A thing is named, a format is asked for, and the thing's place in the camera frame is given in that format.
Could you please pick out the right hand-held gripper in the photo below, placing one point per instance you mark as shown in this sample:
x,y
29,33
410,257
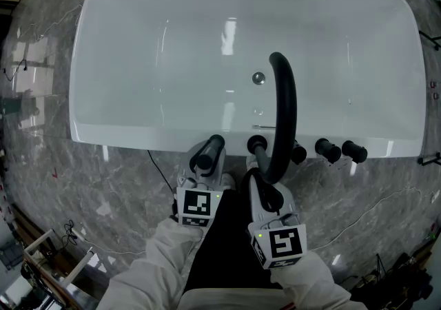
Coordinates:
x,y
286,243

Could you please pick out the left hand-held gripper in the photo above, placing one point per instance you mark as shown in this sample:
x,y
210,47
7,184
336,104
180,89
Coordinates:
x,y
196,203

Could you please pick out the black shower head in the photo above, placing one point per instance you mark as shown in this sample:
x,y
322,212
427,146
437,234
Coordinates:
x,y
207,154

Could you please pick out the white bathtub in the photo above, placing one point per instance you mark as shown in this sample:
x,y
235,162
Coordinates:
x,y
165,60

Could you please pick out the person's left forearm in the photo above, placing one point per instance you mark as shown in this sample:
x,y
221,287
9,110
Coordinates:
x,y
155,267

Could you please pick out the person's right forearm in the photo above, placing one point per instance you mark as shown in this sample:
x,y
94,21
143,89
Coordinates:
x,y
306,284

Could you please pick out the chrome bathtub drain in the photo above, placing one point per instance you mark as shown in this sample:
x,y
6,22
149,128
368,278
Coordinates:
x,y
258,78

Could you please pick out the person's white shoe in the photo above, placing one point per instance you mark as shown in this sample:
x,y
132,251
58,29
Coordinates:
x,y
229,181
251,162

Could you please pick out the black faucet knob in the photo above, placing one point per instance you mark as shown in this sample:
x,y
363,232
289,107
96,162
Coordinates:
x,y
329,150
299,154
355,152

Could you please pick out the chrome overflow slot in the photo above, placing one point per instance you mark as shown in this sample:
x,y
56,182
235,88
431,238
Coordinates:
x,y
263,126

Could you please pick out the person's black trousers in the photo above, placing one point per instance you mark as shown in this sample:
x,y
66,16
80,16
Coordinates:
x,y
224,250

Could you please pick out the black curved faucet spout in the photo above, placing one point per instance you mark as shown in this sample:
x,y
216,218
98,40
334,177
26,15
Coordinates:
x,y
288,102

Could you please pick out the person's white jacket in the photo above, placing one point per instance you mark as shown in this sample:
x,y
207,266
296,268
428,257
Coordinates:
x,y
234,301

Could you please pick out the dark equipment pile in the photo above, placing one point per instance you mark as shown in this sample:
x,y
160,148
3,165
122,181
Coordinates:
x,y
396,277

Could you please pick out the black tripod leg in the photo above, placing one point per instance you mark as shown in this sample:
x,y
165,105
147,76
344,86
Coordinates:
x,y
430,160
430,40

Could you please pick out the white metal frame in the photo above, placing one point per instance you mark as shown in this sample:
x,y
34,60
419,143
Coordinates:
x,y
51,267

